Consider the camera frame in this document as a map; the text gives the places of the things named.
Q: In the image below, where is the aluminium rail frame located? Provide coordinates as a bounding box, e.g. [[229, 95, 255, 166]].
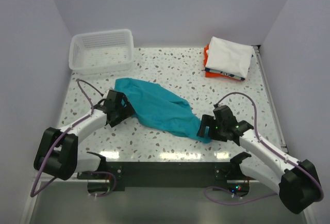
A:
[[253, 45, 288, 152]]

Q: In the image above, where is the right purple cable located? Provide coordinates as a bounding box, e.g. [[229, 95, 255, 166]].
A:
[[205, 92, 324, 206]]

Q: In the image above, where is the teal t-shirt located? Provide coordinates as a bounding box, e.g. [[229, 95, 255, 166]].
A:
[[114, 78, 211, 143]]

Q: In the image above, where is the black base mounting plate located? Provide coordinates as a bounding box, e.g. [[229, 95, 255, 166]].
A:
[[77, 162, 250, 195]]

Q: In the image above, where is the white plastic basket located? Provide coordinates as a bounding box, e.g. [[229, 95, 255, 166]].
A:
[[69, 29, 134, 75]]

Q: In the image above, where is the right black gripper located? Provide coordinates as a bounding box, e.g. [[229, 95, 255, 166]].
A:
[[196, 114, 226, 142]]

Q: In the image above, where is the folded white t-shirt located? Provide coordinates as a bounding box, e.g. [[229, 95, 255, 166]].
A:
[[205, 37, 255, 80]]

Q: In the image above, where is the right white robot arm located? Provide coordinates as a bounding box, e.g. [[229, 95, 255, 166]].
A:
[[197, 105, 324, 214]]

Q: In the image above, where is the folded orange t-shirt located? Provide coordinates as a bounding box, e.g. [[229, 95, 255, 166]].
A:
[[203, 44, 245, 82]]

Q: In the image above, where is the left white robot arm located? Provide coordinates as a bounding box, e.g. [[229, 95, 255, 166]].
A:
[[34, 89, 135, 180]]

